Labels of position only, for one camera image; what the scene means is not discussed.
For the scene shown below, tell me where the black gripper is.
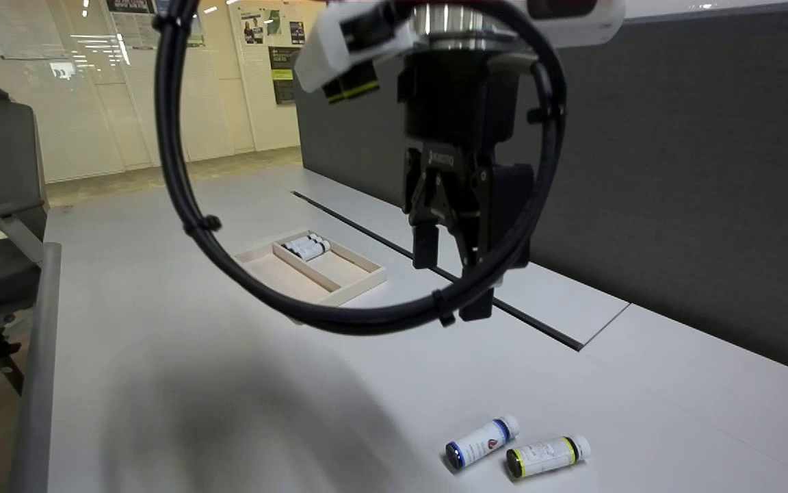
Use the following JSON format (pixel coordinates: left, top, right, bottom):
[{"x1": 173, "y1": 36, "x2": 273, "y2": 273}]
[{"x1": 396, "y1": 50, "x2": 539, "y2": 324}]

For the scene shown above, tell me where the wooden tray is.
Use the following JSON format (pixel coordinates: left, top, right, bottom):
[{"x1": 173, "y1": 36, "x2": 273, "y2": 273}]
[{"x1": 232, "y1": 228, "x2": 388, "y2": 324}]

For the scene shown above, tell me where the white and blue pack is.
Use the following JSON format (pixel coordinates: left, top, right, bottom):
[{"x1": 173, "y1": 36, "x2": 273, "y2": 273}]
[{"x1": 280, "y1": 231, "x2": 335, "y2": 265}]

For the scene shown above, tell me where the dark grey desk partition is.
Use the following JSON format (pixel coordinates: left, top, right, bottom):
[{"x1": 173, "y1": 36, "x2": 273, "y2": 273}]
[{"x1": 293, "y1": 2, "x2": 788, "y2": 384}]

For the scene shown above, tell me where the grey office chair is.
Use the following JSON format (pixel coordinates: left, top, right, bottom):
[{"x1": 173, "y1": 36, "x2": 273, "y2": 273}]
[{"x1": 0, "y1": 45, "x2": 52, "y2": 397}]

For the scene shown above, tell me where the grey table cable flap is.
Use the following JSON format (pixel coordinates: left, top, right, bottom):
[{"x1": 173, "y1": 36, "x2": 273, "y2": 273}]
[{"x1": 291, "y1": 171, "x2": 633, "y2": 353}]

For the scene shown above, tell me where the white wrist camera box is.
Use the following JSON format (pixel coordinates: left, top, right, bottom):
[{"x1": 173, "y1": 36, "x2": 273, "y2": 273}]
[{"x1": 293, "y1": 0, "x2": 418, "y2": 104}]

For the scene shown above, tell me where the dark green wall poster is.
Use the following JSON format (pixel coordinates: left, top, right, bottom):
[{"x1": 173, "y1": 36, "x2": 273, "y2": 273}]
[{"x1": 265, "y1": 45, "x2": 305, "y2": 109}]

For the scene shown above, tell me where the small photo wall poster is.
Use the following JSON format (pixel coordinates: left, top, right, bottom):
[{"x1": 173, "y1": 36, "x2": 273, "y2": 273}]
[{"x1": 239, "y1": 9, "x2": 269, "y2": 47}]

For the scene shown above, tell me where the large wall poster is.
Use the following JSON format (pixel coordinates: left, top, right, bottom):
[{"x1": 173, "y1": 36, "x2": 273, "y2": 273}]
[{"x1": 179, "y1": 0, "x2": 209, "y2": 50}]

